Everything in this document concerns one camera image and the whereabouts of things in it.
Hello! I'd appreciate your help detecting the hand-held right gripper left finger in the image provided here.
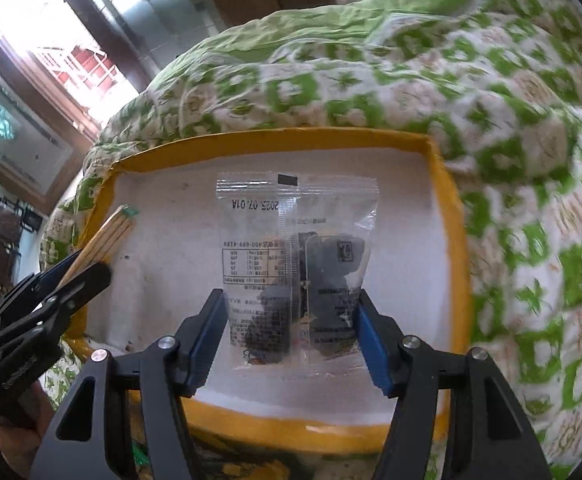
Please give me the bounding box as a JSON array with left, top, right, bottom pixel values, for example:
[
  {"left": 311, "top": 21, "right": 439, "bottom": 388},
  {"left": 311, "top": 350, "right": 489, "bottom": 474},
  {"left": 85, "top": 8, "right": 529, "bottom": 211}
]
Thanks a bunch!
[{"left": 28, "top": 288, "right": 229, "bottom": 480}]

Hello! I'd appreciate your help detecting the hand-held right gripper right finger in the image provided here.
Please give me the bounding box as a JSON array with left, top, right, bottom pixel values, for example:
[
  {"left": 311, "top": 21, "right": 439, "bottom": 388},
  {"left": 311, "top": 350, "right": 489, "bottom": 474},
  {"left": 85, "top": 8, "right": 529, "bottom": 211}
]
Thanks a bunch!
[{"left": 355, "top": 290, "right": 554, "bottom": 480}]

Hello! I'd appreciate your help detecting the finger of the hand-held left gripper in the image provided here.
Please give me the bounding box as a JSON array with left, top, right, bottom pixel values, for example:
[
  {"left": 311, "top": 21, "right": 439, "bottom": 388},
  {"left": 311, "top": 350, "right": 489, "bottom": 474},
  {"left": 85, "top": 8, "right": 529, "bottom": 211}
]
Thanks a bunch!
[
  {"left": 0, "top": 261, "right": 112, "bottom": 357},
  {"left": 0, "top": 250, "right": 86, "bottom": 319}
]

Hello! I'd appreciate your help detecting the green-ended cracker packet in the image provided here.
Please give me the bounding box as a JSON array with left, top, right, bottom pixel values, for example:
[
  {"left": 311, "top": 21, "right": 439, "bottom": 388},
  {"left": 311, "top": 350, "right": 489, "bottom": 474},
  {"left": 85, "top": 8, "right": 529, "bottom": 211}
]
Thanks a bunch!
[{"left": 57, "top": 204, "right": 140, "bottom": 292}]

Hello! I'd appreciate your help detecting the clear packet of dark snacks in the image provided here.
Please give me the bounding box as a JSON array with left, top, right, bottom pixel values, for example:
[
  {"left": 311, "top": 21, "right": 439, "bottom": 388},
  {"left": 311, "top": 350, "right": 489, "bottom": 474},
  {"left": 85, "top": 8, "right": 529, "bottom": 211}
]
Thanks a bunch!
[{"left": 216, "top": 172, "right": 379, "bottom": 378}]

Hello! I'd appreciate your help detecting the yellow-rimmed white box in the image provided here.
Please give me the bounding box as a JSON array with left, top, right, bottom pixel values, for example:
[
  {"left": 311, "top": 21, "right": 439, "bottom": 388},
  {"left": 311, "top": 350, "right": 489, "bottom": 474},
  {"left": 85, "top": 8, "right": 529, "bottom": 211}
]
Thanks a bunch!
[{"left": 63, "top": 127, "right": 472, "bottom": 453}]

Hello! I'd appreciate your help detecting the person's left hand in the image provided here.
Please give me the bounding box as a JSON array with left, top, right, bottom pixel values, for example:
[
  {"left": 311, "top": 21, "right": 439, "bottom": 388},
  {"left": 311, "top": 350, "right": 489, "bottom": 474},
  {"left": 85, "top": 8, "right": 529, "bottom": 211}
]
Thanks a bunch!
[{"left": 0, "top": 382, "right": 56, "bottom": 476}]

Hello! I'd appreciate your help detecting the bright window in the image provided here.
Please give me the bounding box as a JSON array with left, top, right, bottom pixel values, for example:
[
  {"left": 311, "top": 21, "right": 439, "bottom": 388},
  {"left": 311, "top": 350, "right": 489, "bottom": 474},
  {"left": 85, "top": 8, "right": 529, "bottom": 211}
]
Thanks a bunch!
[{"left": 0, "top": 0, "right": 142, "bottom": 111}]

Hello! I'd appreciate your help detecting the green and white printed blanket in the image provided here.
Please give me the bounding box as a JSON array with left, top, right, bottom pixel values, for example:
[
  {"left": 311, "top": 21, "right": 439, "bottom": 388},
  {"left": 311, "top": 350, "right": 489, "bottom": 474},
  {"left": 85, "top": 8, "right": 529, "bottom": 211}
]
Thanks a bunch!
[{"left": 38, "top": 0, "right": 582, "bottom": 480}]

